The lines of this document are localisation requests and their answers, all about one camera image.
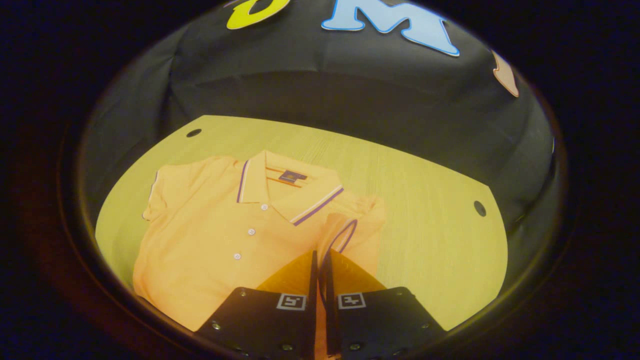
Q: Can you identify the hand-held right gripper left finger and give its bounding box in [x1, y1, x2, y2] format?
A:
[195, 250, 319, 360]

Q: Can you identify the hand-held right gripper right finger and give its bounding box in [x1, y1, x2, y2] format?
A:
[324, 248, 447, 360]

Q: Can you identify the orange T-shirt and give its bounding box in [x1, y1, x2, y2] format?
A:
[132, 150, 388, 360]

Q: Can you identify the black backdrop cloth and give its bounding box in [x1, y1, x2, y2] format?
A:
[80, 0, 558, 236]

